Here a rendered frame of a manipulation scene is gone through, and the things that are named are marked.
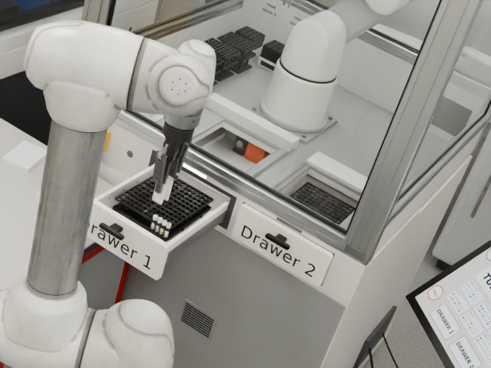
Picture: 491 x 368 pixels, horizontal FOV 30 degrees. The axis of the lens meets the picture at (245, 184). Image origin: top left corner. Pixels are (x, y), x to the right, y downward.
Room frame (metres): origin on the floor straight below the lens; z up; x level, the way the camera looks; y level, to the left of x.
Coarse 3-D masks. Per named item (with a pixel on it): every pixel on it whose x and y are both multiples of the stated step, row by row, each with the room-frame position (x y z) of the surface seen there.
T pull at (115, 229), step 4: (100, 224) 1.84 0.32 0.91; (104, 224) 1.85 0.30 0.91; (116, 224) 1.86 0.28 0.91; (100, 228) 1.84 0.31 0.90; (104, 228) 1.84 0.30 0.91; (108, 228) 1.84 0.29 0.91; (112, 228) 1.84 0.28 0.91; (116, 228) 1.85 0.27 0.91; (120, 228) 1.85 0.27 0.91; (108, 232) 1.83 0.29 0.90; (112, 232) 1.83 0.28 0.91; (116, 232) 1.83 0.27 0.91; (116, 236) 1.82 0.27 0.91; (120, 236) 1.82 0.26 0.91
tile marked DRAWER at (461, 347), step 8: (464, 336) 1.71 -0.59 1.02; (456, 344) 1.70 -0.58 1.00; (464, 344) 1.69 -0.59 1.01; (456, 352) 1.68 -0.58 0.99; (464, 352) 1.67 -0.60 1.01; (472, 352) 1.67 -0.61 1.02; (456, 360) 1.66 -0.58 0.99; (464, 360) 1.66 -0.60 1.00; (472, 360) 1.65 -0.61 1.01; (480, 360) 1.64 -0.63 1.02
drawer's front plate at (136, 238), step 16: (96, 208) 1.89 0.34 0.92; (96, 224) 1.89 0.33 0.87; (112, 224) 1.87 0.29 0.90; (128, 224) 1.86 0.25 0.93; (96, 240) 1.88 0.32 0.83; (128, 240) 1.85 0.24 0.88; (144, 240) 1.84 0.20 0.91; (160, 240) 1.83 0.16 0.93; (128, 256) 1.85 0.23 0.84; (144, 256) 1.83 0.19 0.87; (160, 256) 1.81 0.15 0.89; (144, 272) 1.83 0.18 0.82; (160, 272) 1.81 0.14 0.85
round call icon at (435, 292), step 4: (436, 284) 1.88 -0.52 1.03; (440, 284) 1.87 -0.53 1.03; (432, 288) 1.87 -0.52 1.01; (436, 288) 1.86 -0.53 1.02; (440, 288) 1.86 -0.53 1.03; (428, 292) 1.86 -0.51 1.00; (432, 292) 1.86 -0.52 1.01; (436, 292) 1.85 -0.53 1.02; (440, 292) 1.85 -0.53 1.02; (444, 292) 1.85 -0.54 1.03; (428, 296) 1.85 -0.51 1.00; (432, 296) 1.85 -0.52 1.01; (436, 296) 1.84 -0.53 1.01; (440, 296) 1.84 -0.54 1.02; (432, 300) 1.84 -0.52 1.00; (436, 300) 1.83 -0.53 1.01
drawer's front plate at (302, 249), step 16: (240, 208) 2.10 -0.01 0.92; (240, 224) 2.09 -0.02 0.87; (256, 224) 2.08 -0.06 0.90; (272, 224) 2.06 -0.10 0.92; (240, 240) 2.09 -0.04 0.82; (256, 240) 2.07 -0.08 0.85; (288, 240) 2.04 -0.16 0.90; (304, 240) 2.03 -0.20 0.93; (272, 256) 2.05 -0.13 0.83; (288, 256) 2.03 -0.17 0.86; (304, 256) 2.02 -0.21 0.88; (320, 256) 2.00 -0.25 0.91; (304, 272) 2.01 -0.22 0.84; (320, 272) 2.00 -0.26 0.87
